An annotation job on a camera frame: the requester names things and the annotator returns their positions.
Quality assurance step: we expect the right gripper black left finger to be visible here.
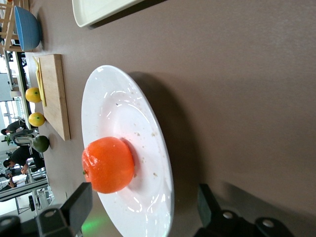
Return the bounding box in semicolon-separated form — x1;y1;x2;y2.
0;182;93;237

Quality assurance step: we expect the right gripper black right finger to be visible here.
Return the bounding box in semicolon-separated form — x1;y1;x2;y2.
194;183;295;237

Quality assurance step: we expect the orange mandarin fruit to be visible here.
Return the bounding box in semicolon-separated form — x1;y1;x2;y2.
81;136;135;195

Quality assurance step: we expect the white round plate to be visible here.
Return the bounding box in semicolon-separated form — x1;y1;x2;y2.
80;65;175;237

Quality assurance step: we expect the person in black clothes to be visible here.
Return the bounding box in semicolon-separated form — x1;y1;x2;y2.
3;145;45;175
0;119;29;136

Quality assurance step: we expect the dark green avocado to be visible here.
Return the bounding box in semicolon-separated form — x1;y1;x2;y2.
32;135;50;153

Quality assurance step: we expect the yellow lemon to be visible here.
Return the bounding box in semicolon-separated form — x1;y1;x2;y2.
25;87;42;103
28;112;46;127

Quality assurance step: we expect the yellow plastic knife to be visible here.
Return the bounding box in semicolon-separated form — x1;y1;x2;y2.
36;64;47;108

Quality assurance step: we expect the bamboo cutting board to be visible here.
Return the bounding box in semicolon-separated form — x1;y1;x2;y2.
32;53;72;141

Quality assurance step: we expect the yellow plastic fork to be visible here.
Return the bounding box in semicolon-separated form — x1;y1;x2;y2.
32;56;43;94

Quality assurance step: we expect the blue bowl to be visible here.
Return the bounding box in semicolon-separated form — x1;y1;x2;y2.
14;5;42;52

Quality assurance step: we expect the cream tray with bear print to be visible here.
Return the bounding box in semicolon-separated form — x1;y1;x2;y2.
72;0;149;28

